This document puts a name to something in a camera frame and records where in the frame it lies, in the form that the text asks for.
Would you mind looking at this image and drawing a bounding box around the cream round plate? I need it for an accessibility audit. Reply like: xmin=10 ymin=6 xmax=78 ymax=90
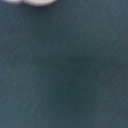
xmin=1 ymin=0 xmax=57 ymax=6

